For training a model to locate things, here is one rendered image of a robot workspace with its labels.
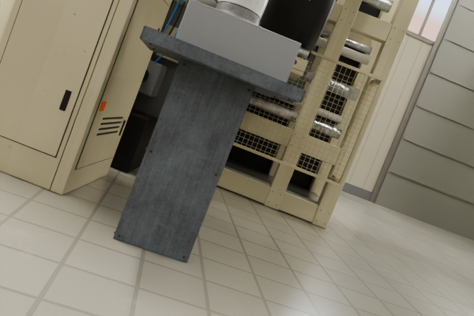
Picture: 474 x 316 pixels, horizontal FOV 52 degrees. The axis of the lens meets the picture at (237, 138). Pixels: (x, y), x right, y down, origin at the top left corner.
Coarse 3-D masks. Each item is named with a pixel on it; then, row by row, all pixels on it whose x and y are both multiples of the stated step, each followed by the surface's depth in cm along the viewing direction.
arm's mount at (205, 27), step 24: (192, 0) 145; (192, 24) 146; (216, 24) 146; (240, 24) 147; (216, 48) 147; (240, 48) 148; (264, 48) 149; (288, 48) 150; (264, 72) 150; (288, 72) 151
